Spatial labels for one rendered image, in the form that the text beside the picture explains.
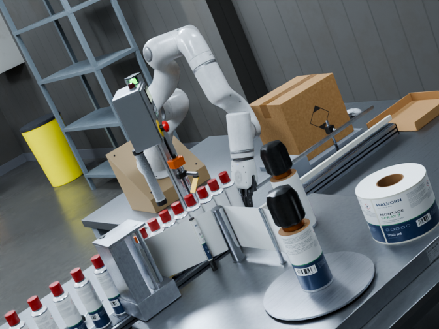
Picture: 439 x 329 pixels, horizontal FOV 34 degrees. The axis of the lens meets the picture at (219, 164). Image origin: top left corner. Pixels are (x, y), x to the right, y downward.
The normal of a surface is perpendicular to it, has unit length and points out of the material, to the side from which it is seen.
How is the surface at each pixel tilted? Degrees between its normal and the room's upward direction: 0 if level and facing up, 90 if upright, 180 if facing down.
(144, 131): 90
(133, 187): 90
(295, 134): 90
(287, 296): 0
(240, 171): 70
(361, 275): 0
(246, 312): 0
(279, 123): 90
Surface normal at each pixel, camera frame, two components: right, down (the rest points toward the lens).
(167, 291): 0.56, 0.03
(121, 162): 0.11, -0.62
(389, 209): -0.32, 0.42
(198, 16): -0.69, 0.48
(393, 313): -0.39, -0.88
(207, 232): 0.19, 0.22
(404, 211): -0.06, 0.33
